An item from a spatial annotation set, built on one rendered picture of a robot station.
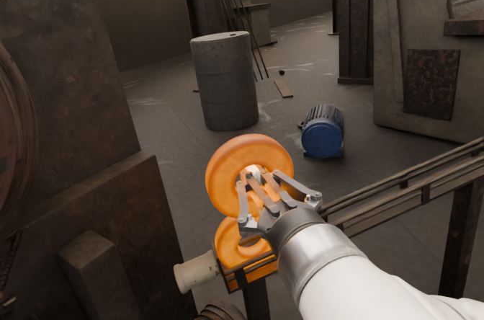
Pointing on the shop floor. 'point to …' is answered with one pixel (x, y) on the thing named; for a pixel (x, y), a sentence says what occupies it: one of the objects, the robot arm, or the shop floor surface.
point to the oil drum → (225, 80)
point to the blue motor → (323, 132)
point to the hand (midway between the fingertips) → (249, 169)
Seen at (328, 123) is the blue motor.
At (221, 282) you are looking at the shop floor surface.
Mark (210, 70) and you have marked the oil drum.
